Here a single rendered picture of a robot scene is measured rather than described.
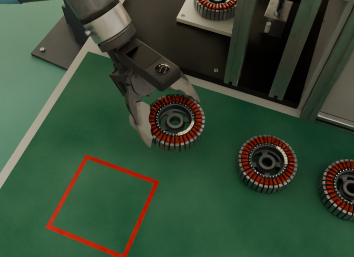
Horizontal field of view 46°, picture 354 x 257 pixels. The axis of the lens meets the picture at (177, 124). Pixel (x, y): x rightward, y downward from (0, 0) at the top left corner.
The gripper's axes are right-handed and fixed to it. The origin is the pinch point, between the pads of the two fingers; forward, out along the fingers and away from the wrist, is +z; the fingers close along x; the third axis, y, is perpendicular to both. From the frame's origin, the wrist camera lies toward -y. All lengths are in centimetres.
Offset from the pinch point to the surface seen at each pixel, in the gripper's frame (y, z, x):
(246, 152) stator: -7.1, 10.9, -6.1
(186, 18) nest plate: 18.1, -9.8, -23.5
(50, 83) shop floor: 120, 4, -7
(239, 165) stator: -7.4, 11.6, -3.4
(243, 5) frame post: -9.9, -13.5, -17.9
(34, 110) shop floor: 115, 8, 7
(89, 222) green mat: 4.0, 5.0, 23.5
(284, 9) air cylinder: 3.2, -1.8, -38.2
